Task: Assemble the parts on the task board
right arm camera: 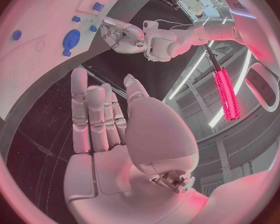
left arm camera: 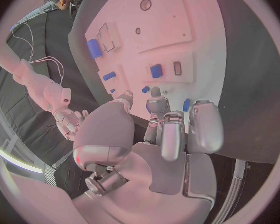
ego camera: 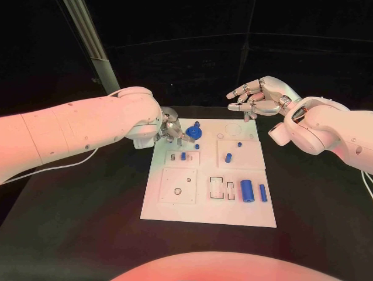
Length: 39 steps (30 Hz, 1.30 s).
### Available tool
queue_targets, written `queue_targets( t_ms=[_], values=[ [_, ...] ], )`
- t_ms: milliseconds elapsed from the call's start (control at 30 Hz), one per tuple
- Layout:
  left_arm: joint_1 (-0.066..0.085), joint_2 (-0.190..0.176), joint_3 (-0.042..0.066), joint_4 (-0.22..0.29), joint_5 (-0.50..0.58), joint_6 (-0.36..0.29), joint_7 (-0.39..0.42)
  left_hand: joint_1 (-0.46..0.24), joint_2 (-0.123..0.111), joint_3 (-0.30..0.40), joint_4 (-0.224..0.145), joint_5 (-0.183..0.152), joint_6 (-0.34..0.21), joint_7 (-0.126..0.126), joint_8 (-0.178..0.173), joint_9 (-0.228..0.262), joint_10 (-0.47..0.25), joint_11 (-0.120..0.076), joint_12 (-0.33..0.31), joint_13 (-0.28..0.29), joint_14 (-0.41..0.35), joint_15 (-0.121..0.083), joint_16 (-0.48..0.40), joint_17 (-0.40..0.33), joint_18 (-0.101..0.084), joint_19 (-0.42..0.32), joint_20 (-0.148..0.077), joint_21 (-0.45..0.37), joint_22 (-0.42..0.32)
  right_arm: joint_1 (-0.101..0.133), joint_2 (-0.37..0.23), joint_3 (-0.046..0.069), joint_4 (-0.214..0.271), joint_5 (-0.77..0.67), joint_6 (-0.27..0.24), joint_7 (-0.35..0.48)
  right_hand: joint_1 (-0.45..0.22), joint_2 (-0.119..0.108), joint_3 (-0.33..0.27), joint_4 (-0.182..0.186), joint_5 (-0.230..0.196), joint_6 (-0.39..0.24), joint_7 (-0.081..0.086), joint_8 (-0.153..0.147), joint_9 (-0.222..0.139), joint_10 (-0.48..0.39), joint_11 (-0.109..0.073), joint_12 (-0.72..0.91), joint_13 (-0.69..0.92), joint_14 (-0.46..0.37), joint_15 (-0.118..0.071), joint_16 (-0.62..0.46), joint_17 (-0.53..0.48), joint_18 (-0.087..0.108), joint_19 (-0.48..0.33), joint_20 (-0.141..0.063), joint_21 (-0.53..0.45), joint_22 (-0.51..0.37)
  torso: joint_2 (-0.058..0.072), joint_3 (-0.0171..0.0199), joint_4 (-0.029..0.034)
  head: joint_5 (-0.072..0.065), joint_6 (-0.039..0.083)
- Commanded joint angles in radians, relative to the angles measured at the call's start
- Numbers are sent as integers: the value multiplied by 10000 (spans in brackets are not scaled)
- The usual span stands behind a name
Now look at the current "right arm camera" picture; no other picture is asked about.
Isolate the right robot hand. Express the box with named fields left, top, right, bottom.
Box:
left=63, top=67, right=211, bottom=224

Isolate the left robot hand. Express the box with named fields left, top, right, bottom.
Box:
left=99, top=16, right=147, bottom=54

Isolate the white task board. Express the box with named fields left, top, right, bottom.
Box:
left=0, top=0, right=135, bottom=120

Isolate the blue block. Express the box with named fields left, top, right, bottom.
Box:
left=92, top=1, right=105, bottom=11

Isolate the glowing light bar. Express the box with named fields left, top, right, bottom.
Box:
left=213, top=66, right=242, bottom=122

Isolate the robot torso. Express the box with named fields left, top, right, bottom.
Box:
left=215, top=0, right=280, bottom=74

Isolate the white cable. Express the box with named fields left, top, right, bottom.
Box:
left=155, top=18, right=195, bottom=30

